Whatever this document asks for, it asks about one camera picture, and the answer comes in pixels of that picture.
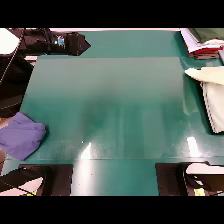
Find red garment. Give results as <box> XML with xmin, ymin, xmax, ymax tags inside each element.
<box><xmin>192</xmin><ymin>46</ymin><xmax>224</xmax><ymax>57</ymax></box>

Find white folded garment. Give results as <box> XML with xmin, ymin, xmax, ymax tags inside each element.
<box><xmin>179</xmin><ymin>28</ymin><xmax>224</xmax><ymax>55</ymax></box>

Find dark green garment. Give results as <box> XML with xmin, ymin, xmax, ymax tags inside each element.
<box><xmin>187</xmin><ymin>28</ymin><xmax>224</xmax><ymax>45</ymax></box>

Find cream garment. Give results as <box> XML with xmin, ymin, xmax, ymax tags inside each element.
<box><xmin>184</xmin><ymin>65</ymin><xmax>224</xmax><ymax>87</ymax></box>

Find purple garment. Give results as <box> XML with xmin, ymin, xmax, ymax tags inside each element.
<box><xmin>0</xmin><ymin>111</ymin><xmax>48</xmax><ymax>162</ymax></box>

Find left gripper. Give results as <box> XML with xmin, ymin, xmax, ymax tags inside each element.
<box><xmin>65</xmin><ymin>31</ymin><xmax>92</xmax><ymax>57</ymax></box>

